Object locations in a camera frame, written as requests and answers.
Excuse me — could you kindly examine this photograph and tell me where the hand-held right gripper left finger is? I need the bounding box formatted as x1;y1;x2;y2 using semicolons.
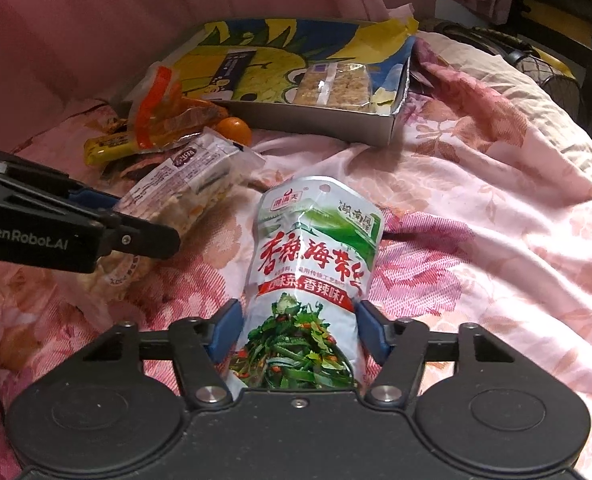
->
100;299;244;409

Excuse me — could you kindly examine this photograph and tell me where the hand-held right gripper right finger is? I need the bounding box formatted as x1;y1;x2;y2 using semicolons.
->
357;300;507;409

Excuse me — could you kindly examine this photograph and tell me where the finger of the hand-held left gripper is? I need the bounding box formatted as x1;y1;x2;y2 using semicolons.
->
68;187;122;212
100;211;183;262

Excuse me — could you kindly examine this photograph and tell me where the clear cracker packet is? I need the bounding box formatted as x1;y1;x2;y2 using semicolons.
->
88;127;267;296

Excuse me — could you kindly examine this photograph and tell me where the white green seaweed snack pouch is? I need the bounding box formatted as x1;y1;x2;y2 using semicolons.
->
226;176;387;396

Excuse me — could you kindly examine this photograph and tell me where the cartoon printed cardboard box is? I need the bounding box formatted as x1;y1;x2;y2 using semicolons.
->
168;19;419;147

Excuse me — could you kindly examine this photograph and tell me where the yellow snack bar packet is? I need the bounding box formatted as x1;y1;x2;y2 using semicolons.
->
84;131;141;165

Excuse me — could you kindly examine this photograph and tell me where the orange clear snack packet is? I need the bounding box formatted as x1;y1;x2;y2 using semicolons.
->
128;64;229;153

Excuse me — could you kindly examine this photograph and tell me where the small orange fruit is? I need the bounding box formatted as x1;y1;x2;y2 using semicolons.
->
215;116;253;146

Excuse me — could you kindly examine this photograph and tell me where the pink floral blanket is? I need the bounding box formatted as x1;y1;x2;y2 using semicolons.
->
0;30;592;480

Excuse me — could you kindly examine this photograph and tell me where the pink curtain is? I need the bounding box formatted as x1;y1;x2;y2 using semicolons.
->
0;0;417;126

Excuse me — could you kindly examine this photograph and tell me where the dark snack bar packet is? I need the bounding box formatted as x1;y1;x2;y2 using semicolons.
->
215;49;257;102

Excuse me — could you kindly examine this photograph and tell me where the clear cereal bar packet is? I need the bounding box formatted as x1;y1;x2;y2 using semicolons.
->
293;62;374;112

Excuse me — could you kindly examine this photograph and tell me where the beige floral pillow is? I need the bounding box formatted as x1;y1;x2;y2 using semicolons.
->
426;35;592;196

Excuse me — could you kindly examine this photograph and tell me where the black mesh bag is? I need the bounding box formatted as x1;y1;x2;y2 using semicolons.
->
436;20;587;111

